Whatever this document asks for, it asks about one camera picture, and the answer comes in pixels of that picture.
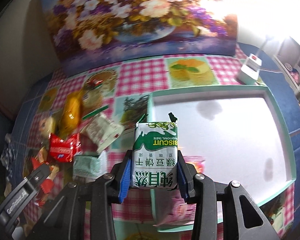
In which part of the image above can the green white biscuit packet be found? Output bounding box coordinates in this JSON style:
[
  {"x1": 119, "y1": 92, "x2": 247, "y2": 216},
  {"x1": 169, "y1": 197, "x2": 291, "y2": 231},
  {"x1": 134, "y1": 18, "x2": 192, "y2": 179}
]
[{"x1": 130, "y1": 113, "x2": 178, "y2": 189}]

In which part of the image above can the yellow soft bread packet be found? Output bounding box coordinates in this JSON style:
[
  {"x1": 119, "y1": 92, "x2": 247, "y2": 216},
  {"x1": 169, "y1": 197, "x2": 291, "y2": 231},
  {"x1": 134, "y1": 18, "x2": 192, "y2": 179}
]
[{"x1": 59, "y1": 90, "x2": 81, "y2": 139}]

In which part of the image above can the pale green textured packet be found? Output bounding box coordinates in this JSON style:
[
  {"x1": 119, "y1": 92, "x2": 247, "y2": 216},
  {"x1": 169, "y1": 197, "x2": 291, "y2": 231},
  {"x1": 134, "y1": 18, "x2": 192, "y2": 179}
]
[{"x1": 72, "y1": 152, "x2": 107, "y2": 181}]

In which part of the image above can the red white milk snack packet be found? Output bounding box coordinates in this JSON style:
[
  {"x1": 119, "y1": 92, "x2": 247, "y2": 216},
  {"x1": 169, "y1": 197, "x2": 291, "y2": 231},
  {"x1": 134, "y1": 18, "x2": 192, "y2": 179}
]
[{"x1": 31, "y1": 147, "x2": 59, "y2": 207}]

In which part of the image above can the white grey biscuit packet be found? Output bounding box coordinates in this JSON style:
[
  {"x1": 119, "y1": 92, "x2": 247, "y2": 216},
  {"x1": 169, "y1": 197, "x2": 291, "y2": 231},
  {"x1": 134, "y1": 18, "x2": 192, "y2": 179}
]
[{"x1": 80, "y1": 113, "x2": 125, "y2": 154}]

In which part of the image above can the checkered picture tablecloth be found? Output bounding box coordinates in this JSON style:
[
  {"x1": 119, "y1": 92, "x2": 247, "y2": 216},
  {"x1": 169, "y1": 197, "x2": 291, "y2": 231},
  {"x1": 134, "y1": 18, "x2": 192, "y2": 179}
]
[{"x1": 9, "y1": 43, "x2": 300, "y2": 236}]

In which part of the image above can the teal white tray box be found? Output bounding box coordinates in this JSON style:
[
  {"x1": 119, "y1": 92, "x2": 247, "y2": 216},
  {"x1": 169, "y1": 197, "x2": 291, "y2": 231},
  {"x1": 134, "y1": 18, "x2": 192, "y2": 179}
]
[{"x1": 147, "y1": 84, "x2": 297, "y2": 233}]

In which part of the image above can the green rimmed cracker packet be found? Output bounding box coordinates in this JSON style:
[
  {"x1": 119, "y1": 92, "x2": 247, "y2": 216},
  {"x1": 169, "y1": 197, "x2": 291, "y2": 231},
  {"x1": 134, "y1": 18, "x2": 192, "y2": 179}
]
[{"x1": 81, "y1": 88, "x2": 108, "y2": 120}]

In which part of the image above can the small red candy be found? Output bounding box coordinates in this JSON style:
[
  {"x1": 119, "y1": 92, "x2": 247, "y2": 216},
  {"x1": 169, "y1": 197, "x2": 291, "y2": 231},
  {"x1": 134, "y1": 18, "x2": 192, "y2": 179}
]
[{"x1": 86, "y1": 78, "x2": 103, "y2": 89}]

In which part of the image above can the white charger box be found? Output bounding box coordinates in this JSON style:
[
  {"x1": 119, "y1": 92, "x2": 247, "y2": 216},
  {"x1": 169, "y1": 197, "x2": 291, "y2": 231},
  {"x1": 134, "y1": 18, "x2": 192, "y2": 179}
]
[{"x1": 237, "y1": 54, "x2": 262, "y2": 85}]

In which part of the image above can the floral painting canvas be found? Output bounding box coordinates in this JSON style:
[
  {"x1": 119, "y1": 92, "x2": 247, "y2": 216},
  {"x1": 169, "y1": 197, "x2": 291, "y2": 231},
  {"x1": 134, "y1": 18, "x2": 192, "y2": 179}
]
[{"x1": 41, "y1": 0, "x2": 238, "y2": 76}]

